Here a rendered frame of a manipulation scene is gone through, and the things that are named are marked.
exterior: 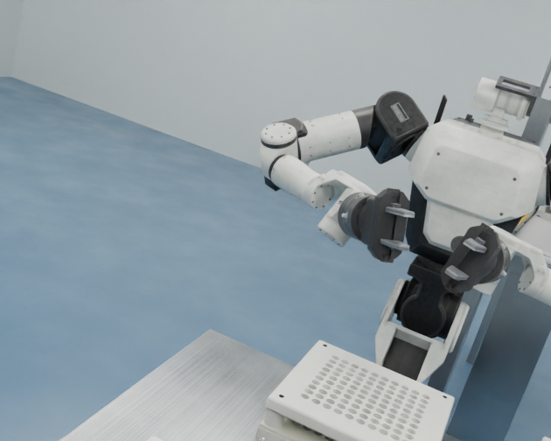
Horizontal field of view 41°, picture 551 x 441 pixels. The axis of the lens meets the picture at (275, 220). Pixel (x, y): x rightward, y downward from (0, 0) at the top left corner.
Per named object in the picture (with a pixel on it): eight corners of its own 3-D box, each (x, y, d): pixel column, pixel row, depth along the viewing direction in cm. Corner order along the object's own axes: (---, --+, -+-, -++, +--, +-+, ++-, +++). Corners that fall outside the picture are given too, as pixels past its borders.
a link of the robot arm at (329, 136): (251, 118, 163) (345, 96, 167) (257, 166, 171) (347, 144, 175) (265, 143, 154) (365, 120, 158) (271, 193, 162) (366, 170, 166)
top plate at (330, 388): (316, 348, 128) (318, 338, 127) (451, 407, 121) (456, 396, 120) (263, 408, 105) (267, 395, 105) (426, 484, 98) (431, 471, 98)
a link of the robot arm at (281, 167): (300, 178, 146) (243, 143, 158) (303, 219, 152) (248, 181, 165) (339, 157, 150) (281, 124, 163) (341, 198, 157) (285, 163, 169)
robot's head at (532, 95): (492, 99, 162) (501, 71, 156) (532, 111, 159) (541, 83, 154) (484, 116, 158) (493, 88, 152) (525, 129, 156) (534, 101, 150)
